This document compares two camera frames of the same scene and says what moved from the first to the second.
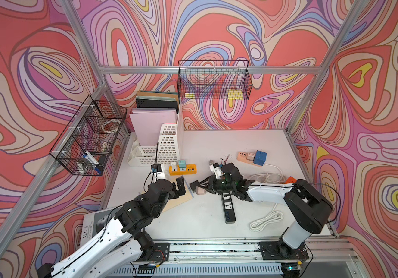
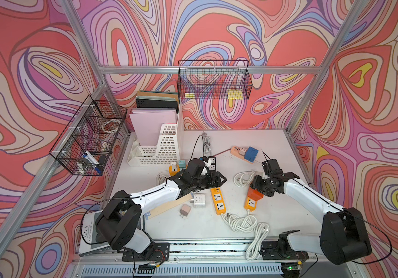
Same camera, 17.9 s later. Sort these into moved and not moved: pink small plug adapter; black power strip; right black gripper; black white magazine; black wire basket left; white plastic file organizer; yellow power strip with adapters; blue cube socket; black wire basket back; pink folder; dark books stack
Moved: black power strip; pink small plug adapter; blue cube socket; right black gripper
Not moved: pink folder; black white magazine; black wire basket back; black wire basket left; white plastic file organizer; yellow power strip with adapters; dark books stack
